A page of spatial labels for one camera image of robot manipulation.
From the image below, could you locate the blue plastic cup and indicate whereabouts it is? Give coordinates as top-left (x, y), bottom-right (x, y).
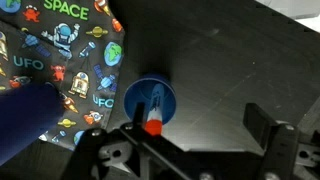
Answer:
top-left (123, 73), bottom-right (177, 126)

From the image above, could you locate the dark blue bottle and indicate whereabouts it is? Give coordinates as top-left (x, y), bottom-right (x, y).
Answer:
top-left (0, 82), bottom-right (65, 167)

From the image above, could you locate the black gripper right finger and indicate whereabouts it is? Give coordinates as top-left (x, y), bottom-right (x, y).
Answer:
top-left (242, 102), bottom-right (279, 152)

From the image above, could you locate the orange capped white marker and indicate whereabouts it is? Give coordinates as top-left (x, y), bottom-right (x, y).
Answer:
top-left (143, 83), bottom-right (166, 137)

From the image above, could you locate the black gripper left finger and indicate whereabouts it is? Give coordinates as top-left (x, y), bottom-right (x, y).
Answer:
top-left (132, 101), bottom-right (147, 130)

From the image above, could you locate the space print dark cloth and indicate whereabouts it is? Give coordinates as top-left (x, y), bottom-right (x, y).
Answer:
top-left (0, 0), bottom-right (126, 152)

